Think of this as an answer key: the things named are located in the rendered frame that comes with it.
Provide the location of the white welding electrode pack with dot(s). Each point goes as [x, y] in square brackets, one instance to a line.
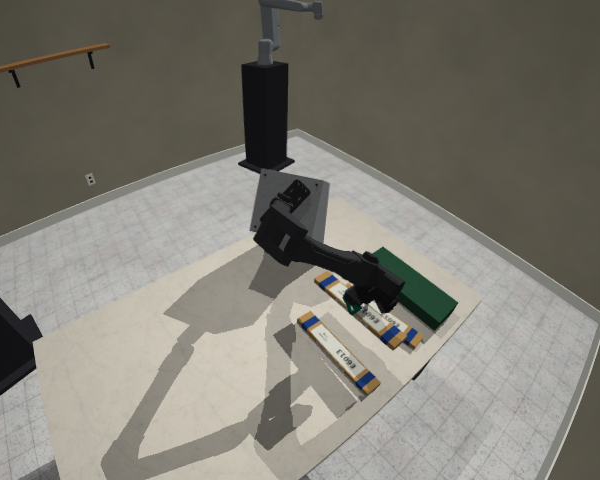
[341, 356]
[413, 336]

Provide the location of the cream welding electrode pack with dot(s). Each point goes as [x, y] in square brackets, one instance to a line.
[384, 330]

